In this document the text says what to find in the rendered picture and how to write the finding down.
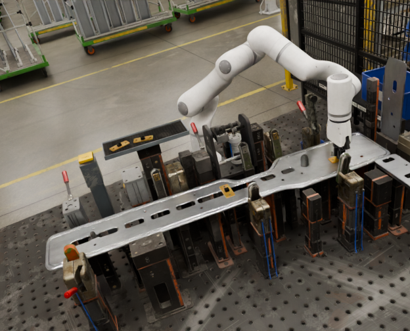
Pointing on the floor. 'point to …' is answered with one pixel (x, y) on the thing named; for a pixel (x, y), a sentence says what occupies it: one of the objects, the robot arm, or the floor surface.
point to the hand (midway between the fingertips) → (339, 152)
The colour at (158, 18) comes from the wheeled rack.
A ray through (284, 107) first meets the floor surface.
